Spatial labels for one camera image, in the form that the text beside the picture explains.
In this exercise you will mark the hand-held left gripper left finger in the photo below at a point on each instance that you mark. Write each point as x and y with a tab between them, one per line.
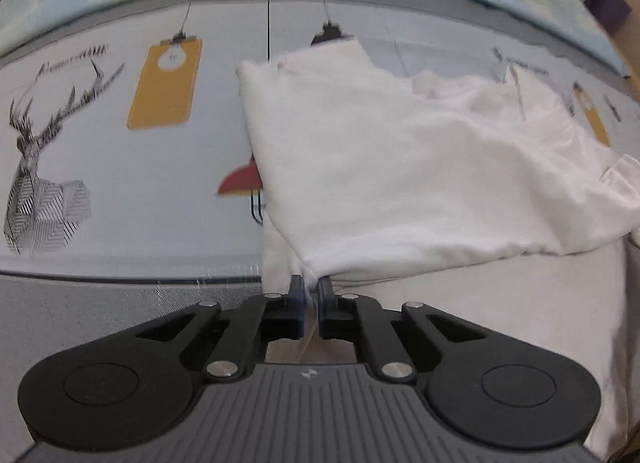
297	300

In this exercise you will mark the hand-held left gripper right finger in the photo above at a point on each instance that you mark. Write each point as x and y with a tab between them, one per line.
325	300

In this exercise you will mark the white t-shirt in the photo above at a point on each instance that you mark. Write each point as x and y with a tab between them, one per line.
400	168

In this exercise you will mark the deer printed cloth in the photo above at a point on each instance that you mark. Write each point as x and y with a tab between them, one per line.
125	168

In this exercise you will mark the purple board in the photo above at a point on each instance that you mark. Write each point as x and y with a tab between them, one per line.
607	3

